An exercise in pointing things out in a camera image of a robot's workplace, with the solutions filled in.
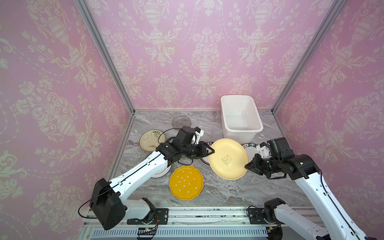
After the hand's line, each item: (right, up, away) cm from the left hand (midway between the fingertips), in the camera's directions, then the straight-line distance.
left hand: (213, 153), depth 70 cm
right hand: (+15, -6, -1) cm, 16 cm away
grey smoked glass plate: (-21, +16, +43) cm, 51 cm away
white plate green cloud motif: (-28, -15, +18) cm, 36 cm away
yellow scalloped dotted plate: (-14, -20, +15) cm, 28 cm away
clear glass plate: (0, +5, +34) cm, 35 cm away
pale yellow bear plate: (+8, -3, +2) cm, 9 cm away
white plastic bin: (+26, +18, +43) cm, 53 cm away
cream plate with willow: (-40, +3, +34) cm, 53 cm away
